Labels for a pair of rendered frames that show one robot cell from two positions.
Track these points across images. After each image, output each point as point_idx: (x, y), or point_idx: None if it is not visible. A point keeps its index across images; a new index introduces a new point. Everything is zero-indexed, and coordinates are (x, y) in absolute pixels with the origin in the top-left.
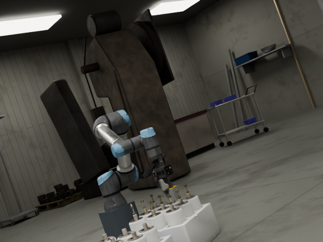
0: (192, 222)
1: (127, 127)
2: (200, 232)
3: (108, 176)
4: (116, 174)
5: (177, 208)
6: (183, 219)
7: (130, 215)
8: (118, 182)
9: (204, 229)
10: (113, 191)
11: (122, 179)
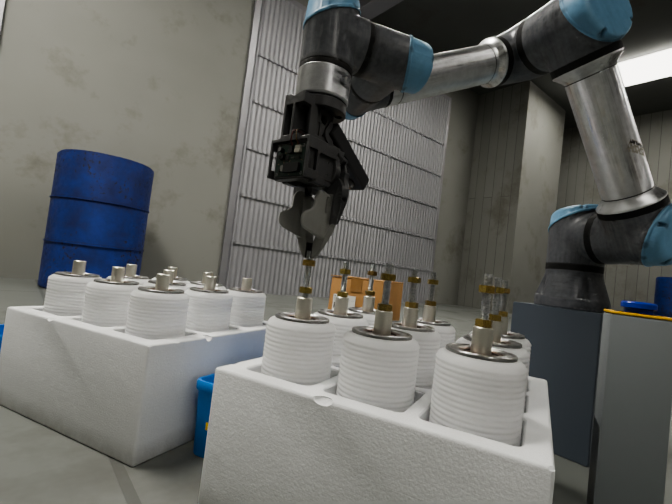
0: (265, 398)
1: (583, 41)
2: (292, 475)
3: (561, 216)
4: (593, 216)
5: (295, 318)
6: (271, 366)
7: (563, 346)
8: (581, 241)
9: (339, 500)
10: (558, 259)
11: (594, 236)
